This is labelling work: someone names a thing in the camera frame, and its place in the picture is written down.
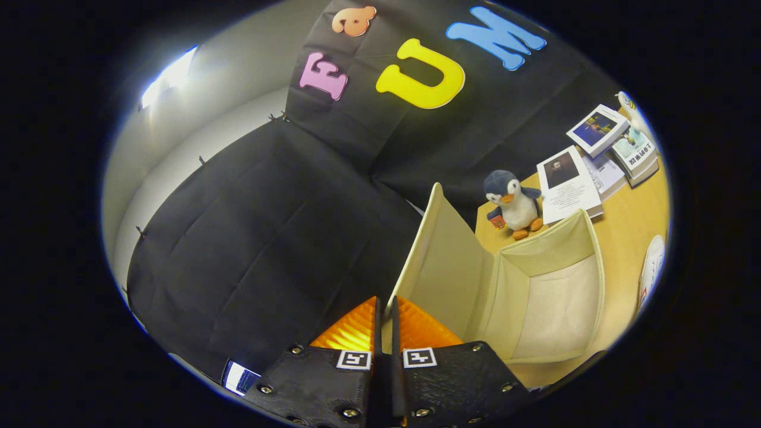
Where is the bright ceiling light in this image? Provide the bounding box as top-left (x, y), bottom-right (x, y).
top-left (140, 46), bottom-right (200, 111)

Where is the beige fabric storage box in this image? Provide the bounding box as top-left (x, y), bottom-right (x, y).
top-left (380, 182), bottom-right (606, 364)

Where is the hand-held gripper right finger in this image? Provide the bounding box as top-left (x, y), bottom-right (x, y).
top-left (389, 295), bottom-right (533, 428)

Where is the black backdrop cloth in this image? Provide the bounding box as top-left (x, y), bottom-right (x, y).
top-left (122, 0), bottom-right (625, 381)

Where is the blue and white object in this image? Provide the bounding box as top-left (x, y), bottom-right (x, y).
top-left (221, 360), bottom-right (262, 396)

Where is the book with portrait cover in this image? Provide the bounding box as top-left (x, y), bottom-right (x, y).
top-left (536, 145), bottom-right (604, 225)

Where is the white duck plush toy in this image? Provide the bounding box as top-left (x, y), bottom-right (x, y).
top-left (615, 90), bottom-right (655, 143)

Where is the book with blue picture cover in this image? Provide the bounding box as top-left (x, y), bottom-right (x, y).
top-left (566, 104), bottom-right (631, 158)

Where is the thin white printed booklet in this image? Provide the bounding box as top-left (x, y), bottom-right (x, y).
top-left (583, 152), bottom-right (628, 200)

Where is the thick teal cover book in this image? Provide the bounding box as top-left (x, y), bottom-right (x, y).
top-left (609, 128), bottom-right (661, 188)

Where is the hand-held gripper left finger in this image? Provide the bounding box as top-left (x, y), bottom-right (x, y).
top-left (241, 296), bottom-right (384, 428)

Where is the white canvas shoe with stripes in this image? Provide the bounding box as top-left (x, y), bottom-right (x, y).
top-left (637, 235), bottom-right (666, 313)

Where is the penguin plush toy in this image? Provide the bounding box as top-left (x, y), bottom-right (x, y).
top-left (483, 170), bottom-right (543, 240)

